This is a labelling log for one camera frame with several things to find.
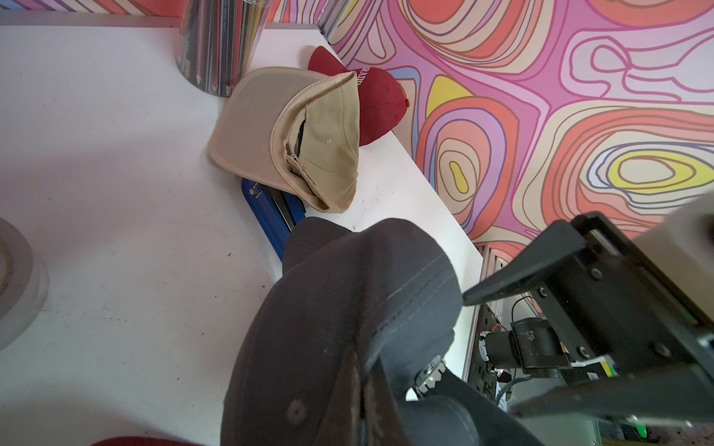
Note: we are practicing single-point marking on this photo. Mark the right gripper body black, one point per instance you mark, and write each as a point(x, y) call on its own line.
point(604, 298)

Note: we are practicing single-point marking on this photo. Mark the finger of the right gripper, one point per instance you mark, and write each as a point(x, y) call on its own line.
point(552, 247)
point(677, 394)

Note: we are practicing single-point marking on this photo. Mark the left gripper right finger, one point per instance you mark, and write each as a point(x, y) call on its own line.
point(382, 423)

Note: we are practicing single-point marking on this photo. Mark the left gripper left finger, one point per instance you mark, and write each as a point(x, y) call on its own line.
point(341, 424)

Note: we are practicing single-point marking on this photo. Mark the dark grey cap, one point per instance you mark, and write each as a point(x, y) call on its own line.
point(391, 293)

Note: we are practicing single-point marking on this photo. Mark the dark red cap front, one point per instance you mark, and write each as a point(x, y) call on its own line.
point(140, 441)

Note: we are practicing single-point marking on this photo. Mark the dark red cap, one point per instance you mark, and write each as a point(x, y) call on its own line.
point(140, 441)
point(383, 103)

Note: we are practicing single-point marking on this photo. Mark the dark red cap back right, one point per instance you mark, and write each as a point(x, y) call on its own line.
point(383, 103)

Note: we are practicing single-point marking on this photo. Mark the beige cap back right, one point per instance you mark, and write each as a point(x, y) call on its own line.
point(296, 131)

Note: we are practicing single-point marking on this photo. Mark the clear tape roll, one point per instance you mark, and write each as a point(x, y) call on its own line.
point(24, 284)

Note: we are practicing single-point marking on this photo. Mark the pencil cup with pencils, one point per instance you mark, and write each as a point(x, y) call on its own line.
point(216, 42)

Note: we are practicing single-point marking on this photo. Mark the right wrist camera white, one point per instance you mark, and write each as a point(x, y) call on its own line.
point(680, 250)

